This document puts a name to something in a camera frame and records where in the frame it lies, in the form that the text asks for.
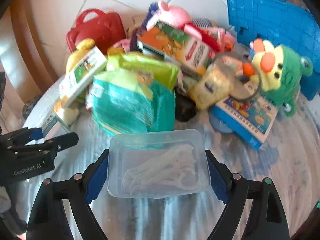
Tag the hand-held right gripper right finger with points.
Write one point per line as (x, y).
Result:
(217, 180)

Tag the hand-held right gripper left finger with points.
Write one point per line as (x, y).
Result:
(96, 180)

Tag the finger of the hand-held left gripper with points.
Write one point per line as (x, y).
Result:
(67, 140)
(35, 133)

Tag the white green printed box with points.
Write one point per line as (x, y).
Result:
(52, 120)

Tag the white floss picks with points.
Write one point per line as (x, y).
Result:
(162, 170)

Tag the clear plastic box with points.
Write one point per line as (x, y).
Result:
(150, 152)

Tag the person's left forearm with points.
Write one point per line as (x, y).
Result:
(10, 210)

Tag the teal plastic packet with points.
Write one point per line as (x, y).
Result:
(125, 105)

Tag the blue picture book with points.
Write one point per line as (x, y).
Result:
(250, 120)

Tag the green white card box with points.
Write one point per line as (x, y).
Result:
(82, 72)

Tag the light blue tablecloth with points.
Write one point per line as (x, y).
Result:
(287, 167)

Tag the dark brown object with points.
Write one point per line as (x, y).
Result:
(185, 107)

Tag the yellow packet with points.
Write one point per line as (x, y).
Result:
(212, 87)

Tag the yellow plush toy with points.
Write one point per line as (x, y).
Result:
(82, 46)

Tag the small pink pig plush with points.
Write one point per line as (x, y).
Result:
(122, 45)

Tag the green plastic packet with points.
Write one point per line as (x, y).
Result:
(150, 67)

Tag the red plastic carry case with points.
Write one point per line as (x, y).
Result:
(105, 30)

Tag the duck plush in frog costume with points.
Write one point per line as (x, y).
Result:
(282, 80)

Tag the orange green carton box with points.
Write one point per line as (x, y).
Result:
(175, 45)

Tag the pink box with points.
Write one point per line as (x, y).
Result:
(220, 37)

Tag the blue feather duster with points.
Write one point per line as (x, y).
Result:
(150, 10)

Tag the striped plush toy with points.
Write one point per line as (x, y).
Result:
(202, 22)

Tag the pink pig plush red dress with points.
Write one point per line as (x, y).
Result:
(172, 15)

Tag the blue plastic crate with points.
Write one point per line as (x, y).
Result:
(270, 20)

